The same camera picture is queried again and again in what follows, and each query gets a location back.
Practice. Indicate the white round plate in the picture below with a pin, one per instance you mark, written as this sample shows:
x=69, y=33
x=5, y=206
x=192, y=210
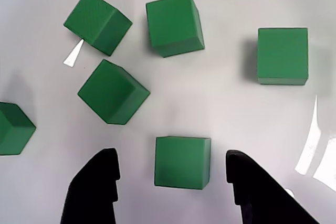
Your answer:
x=210, y=103

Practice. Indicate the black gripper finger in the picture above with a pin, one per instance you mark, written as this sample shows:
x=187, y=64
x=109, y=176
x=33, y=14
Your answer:
x=92, y=195
x=257, y=197

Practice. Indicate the green cube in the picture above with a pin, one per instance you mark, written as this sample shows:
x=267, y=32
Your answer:
x=282, y=53
x=92, y=19
x=173, y=22
x=110, y=90
x=13, y=129
x=182, y=163

